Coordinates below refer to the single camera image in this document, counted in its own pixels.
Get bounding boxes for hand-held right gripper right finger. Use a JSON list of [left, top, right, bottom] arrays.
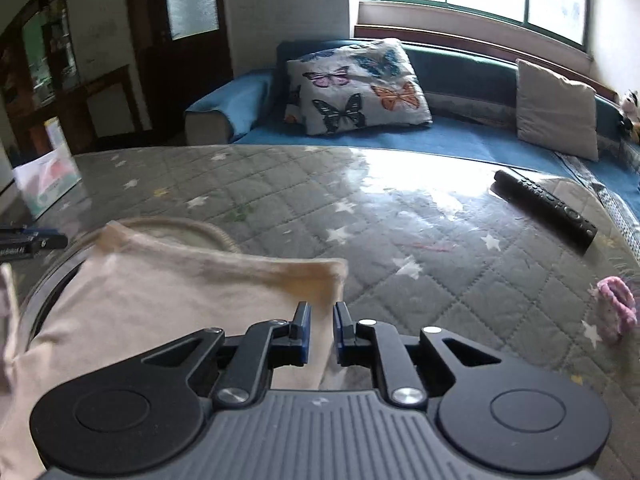
[[333, 301, 502, 406]]

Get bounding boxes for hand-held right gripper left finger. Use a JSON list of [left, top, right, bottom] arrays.
[[142, 301, 313, 408]]

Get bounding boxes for cream garment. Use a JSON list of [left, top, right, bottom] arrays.
[[0, 220, 349, 480]]

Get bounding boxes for black round induction cooker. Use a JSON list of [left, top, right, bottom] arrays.
[[27, 222, 223, 356]]

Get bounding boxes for white paper box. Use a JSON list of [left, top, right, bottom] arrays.
[[12, 117, 83, 219]]

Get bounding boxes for dark wooden cabinet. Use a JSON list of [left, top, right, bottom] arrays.
[[0, 0, 147, 167]]

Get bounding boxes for grey star quilted table cover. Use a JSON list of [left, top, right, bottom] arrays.
[[0, 144, 640, 480]]

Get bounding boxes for dark wooden door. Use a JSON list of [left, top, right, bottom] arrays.
[[124, 0, 234, 133]]

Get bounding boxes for blue sofa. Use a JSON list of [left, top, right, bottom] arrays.
[[184, 39, 640, 203]]

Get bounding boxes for black remote control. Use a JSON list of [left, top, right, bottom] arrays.
[[492, 169, 599, 253]]

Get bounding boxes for butterfly print pillow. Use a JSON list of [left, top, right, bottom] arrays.
[[286, 38, 433, 136]]

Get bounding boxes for pink knitted item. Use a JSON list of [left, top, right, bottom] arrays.
[[595, 276, 637, 343]]

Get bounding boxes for beige pillow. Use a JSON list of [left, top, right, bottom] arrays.
[[515, 58, 600, 162]]

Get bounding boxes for black and white plush toy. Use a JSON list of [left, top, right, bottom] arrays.
[[618, 90, 640, 128]]

